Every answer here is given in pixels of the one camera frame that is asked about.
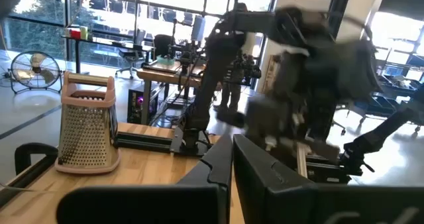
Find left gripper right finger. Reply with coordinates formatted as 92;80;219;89
233;134;424;224

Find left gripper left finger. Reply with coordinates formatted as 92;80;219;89
56;134;233;224

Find person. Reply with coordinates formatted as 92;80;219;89
211;1;263;119

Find black stand leg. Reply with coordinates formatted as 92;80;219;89
340;84;424;177

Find blue storage bins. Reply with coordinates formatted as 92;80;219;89
356;73;424;119

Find black desktop computer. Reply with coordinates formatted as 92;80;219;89
127;85;160;125

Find black table clamp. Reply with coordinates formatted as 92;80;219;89
14;142;60;177

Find wooden workbench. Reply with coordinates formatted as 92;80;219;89
135;60;216;126

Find grey monitor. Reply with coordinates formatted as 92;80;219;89
191;15;207;42

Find teal tray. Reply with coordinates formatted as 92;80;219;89
156;54;176;66

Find black office chair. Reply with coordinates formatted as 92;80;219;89
153;34;176;62

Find grey office chair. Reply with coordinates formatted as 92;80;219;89
115;28;148;80

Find black top desk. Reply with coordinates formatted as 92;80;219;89
60;34;155;75

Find black floor fan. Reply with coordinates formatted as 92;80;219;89
9;50;63;95

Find metal box grater pink handle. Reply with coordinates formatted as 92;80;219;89
54;70;121;176

